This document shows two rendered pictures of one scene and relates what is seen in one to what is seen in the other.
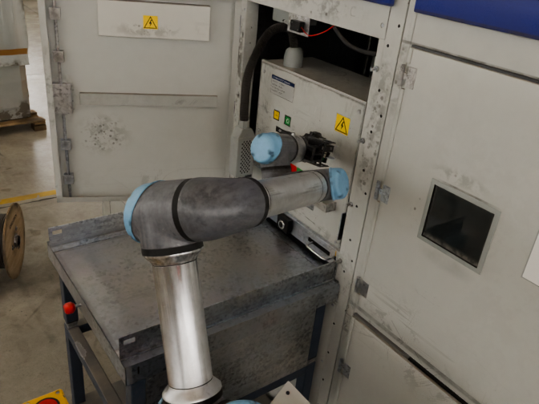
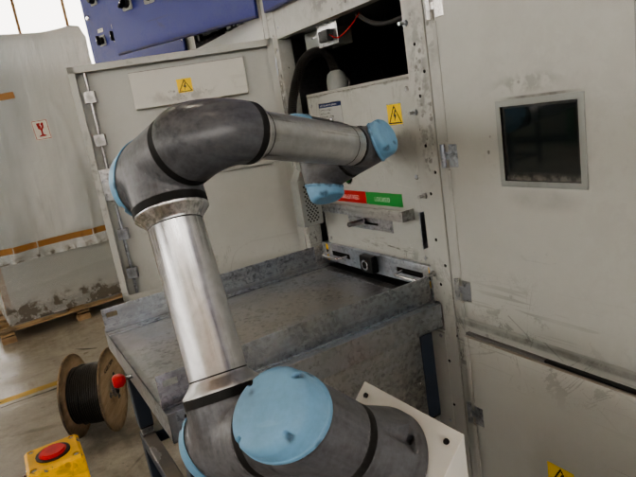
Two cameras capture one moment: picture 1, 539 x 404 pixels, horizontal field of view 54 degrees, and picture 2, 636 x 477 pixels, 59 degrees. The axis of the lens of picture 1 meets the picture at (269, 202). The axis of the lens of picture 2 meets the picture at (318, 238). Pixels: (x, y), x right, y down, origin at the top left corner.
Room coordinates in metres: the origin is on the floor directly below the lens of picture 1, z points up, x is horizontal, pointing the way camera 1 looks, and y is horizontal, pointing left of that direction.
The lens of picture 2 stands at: (0.04, -0.18, 1.35)
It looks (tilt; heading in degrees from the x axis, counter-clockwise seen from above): 13 degrees down; 9
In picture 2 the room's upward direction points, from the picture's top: 9 degrees counter-clockwise
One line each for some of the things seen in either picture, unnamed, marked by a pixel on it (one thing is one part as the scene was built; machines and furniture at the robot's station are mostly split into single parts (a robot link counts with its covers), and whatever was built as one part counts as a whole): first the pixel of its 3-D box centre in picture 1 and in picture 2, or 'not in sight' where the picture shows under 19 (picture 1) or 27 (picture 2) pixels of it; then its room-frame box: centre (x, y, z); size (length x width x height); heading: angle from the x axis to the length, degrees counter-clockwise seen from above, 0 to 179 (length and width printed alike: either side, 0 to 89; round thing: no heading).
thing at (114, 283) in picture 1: (190, 270); (262, 327); (1.36, 0.22, 0.82); 0.68 x 0.62 x 0.06; 129
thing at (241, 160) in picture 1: (242, 150); (307, 197); (1.72, 0.11, 1.09); 0.08 x 0.05 x 0.17; 129
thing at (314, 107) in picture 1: (297, 154); (362, 175); (1.60, -0.07, 1.15); 0.48 x 0.01 x 0.48; 39
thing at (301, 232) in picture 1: (293, 220); (379, 260); (1.61, -0.09, 0.89); 0.54 x 0.05 x 0.06; 39
